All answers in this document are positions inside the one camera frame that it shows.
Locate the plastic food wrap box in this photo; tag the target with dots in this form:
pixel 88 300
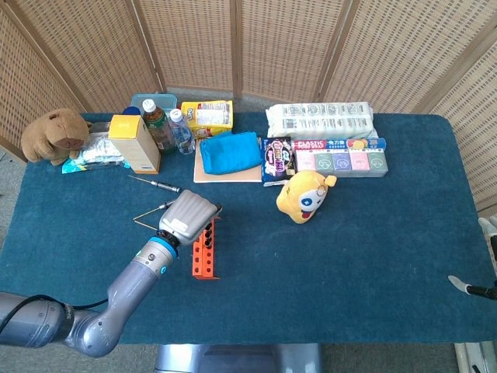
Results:
pixel 310 145

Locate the green tea bottle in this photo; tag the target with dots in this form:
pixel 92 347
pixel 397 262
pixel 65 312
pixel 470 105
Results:
pixel 159 128

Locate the blue round lid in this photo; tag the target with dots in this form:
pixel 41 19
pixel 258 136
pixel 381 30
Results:
pixel 131 110

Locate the colourful plastic case set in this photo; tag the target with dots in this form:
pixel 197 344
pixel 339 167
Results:
pixel 341 163

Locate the yellow snack bag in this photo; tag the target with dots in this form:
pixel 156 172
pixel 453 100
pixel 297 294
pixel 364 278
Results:
pixel 209 116

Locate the white paper roll pack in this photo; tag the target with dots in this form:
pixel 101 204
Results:
pixel 318 120

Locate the dark blue printed packet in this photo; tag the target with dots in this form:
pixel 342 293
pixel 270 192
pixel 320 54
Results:
pixel 277 159

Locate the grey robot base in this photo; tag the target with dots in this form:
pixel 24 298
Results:
pixel 233 359

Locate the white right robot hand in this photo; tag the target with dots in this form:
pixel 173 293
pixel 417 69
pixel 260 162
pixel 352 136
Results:
pixel 481 290

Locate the clear water bottle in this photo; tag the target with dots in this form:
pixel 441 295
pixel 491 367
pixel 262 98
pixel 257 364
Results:
pixel 182 136

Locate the blue plastic container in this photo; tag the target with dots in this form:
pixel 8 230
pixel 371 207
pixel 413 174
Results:
pixel 167 102

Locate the blue folded cloth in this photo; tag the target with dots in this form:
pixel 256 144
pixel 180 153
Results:
pixel 229 153

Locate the white metal frame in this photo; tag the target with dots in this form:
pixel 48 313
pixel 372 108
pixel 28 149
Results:
pixel 466 357

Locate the beige flat board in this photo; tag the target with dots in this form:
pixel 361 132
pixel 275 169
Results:
pixel 229 178

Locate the dark grey precision screwdriver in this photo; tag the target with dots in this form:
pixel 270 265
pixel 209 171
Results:
pixel 167 187

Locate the tall yellow carton box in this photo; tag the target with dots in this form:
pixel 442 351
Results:
pixel 136 151

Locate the wicker folding screen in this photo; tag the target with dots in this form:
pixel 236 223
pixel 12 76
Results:
pixel 272 46

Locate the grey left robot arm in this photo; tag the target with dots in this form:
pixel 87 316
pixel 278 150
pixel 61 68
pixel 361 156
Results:
pixel 132 279

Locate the yellow plush toy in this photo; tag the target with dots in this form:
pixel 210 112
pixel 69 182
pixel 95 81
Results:
pixel 299 194

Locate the silver foil wipes pack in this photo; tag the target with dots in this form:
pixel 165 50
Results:
pixel 97 151

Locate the blue felt table cover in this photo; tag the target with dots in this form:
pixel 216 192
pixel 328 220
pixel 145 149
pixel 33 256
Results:
pixel 310 272

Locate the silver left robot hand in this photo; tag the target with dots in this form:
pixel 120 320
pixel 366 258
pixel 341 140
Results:
pixel 188 217

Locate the brown capybara plush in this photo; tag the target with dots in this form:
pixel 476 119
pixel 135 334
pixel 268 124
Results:
pixel 50 136

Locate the orange tool rack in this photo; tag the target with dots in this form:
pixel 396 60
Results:
pixel 198 264

